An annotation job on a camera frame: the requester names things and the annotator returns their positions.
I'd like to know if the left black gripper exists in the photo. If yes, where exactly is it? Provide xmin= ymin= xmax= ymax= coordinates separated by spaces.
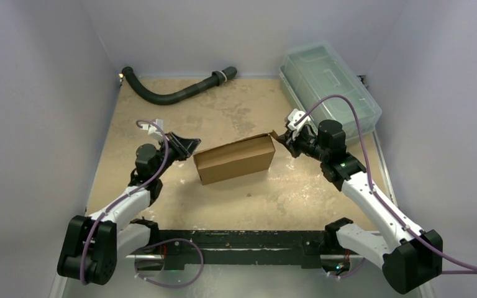
xmin=153 ymin=132 xmax=200 ymax=179

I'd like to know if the brown cardboard box sheet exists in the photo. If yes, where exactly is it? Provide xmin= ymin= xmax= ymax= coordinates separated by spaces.
xmin=193 ymin=130 xmax=278 ymax=185

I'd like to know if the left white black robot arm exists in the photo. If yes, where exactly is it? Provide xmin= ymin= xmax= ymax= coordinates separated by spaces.
xmin=57 ymin=132 xmax=201 ymax=285

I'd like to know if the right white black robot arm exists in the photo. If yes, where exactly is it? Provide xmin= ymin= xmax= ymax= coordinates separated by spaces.
xmin=277 ymin=118 xmax=443 ymax=294

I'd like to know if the clear plastic storage bin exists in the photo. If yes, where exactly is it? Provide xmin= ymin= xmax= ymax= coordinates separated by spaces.
xmin=279 ymin=42 xmax=382 ymax=135

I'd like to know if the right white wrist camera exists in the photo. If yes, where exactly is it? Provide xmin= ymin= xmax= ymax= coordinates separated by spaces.
xmin=285 ymin=109 xmax=311 ymax=137

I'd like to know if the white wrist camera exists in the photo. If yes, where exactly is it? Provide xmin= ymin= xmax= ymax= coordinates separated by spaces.
xmin=285 ymin=109 xmax=311 ymax=137
xmin=136 ymin=119 xmax=166 ymax=142

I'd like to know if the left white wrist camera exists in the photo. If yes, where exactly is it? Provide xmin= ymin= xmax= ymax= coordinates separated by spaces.
xmin=136 ymin=119 xmax=166 ymax=142

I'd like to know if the black corrugated hose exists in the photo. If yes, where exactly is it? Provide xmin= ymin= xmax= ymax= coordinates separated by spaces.
xmin=121 ymin=66 xmax=238 ymax=106

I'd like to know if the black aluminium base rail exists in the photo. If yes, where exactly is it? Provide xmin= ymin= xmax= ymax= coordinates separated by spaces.
xmin=59 ymin=229 xmax=424 ymax=273

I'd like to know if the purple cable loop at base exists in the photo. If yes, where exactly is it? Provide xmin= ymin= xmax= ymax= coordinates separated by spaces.
xmin=134 ymin=237 xmax=206 ymax=289

